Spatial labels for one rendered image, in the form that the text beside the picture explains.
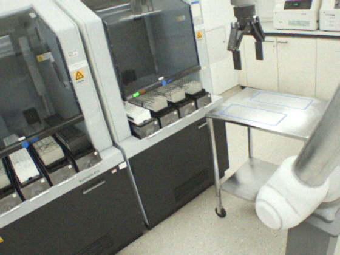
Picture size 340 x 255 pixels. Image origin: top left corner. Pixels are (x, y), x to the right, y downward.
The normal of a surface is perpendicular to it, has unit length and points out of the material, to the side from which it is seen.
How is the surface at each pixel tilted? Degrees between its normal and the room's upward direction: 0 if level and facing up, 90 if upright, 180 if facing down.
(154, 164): 90
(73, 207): 90
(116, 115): 90
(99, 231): 90
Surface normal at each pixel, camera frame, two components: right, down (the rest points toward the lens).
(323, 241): -0.11, 0.47
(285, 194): -0.79, 0.22
